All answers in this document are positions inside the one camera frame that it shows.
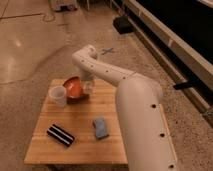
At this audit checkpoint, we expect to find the orange ceramic bowl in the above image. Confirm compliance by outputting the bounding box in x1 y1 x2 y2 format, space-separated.
63 76 89 103

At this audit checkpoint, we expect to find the white plastic bottle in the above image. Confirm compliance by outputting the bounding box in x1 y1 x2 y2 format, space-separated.
83 81 94 94

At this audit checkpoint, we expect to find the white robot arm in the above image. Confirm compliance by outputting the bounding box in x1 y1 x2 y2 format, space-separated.
72 45 180 171

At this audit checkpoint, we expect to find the clear plastic cup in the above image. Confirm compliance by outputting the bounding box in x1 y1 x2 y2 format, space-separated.
49 86 67 107

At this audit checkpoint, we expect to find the wooden folding table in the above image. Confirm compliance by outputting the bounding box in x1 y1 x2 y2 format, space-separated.
23 78 178 166

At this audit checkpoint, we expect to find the black object on floor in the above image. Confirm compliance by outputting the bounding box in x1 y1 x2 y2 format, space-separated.
113 16 133 34

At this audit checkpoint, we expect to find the black white striped box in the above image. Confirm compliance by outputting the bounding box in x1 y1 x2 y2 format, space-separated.
47 124 75 147

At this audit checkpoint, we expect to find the long white black bench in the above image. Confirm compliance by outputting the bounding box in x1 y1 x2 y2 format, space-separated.
109 0 213 126

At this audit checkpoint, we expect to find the grey equipment at top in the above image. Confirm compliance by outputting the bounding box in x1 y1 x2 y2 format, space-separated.
50 0 78 11

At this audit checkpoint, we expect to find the black bracket on bench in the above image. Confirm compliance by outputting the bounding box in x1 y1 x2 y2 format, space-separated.
173 81 196 90

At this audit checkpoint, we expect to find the coiled floor cable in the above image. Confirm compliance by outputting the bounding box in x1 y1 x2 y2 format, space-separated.
42 9 58 24

